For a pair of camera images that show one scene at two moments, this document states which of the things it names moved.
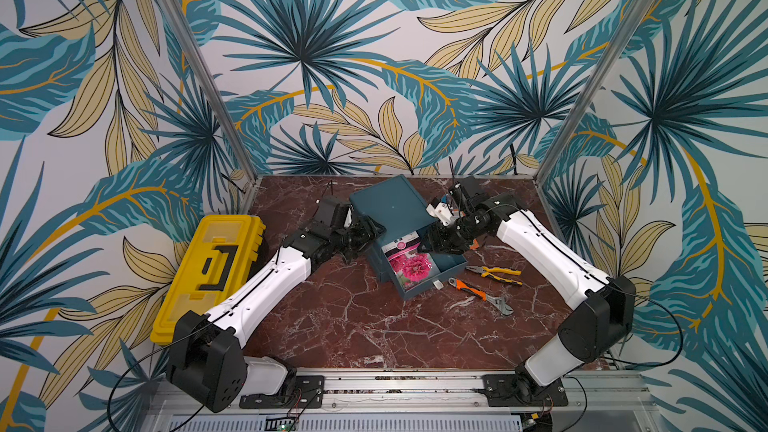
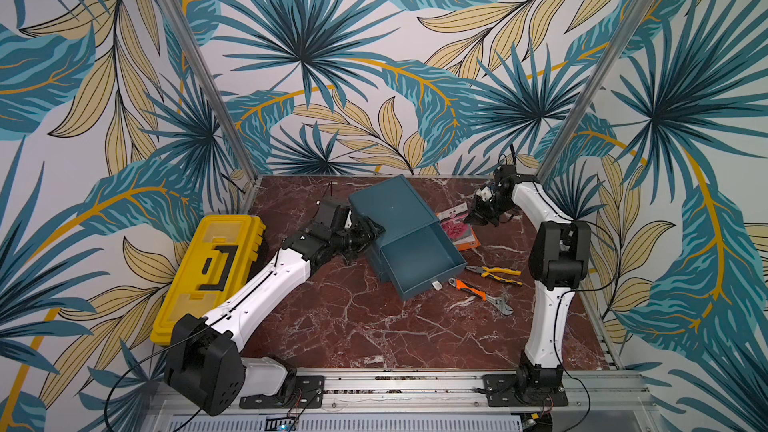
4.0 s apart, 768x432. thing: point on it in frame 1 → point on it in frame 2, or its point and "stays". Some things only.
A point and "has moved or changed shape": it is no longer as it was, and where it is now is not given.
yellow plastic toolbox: x=213 y=268 stays
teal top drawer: x=412 y=269 stays
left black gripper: x=366 y=226 stays
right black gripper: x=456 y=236 → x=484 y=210
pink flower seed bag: x=408 y=259 has moved or changed shape
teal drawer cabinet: x=399 y=207 stays
